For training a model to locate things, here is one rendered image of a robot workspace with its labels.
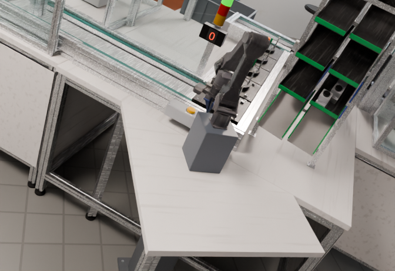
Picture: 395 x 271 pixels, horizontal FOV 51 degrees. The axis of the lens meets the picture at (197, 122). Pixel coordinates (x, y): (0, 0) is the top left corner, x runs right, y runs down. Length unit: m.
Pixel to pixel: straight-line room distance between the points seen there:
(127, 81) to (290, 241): 1.00
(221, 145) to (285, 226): 0.40
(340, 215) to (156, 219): 0.85
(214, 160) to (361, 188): 1.24
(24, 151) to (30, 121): 0.22
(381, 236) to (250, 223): 1.41
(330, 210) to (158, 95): 0.91
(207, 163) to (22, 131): 1.14
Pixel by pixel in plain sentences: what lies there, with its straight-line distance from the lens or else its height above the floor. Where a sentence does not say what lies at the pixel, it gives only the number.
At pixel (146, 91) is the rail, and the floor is 0.92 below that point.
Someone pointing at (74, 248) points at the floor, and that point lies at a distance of 2.38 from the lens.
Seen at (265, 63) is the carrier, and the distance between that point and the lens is 2.66.
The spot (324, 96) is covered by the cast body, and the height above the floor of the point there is 1.26.
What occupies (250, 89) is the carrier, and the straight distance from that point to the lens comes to 2.23.
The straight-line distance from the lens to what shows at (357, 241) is 2.90.
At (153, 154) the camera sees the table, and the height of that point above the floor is 0.86.
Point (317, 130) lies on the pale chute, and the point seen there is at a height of 1.07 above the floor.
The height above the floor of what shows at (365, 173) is 0.74.
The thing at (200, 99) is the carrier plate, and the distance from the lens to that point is 1.93.
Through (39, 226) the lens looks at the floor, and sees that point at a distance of 2.44.
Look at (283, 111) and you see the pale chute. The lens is 1.93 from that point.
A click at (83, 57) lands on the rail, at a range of 2.05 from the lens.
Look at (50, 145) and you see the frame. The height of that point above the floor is 0.39.
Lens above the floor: 1.88
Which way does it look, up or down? 31 degrees down
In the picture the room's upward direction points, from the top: 24 degrees clockwise
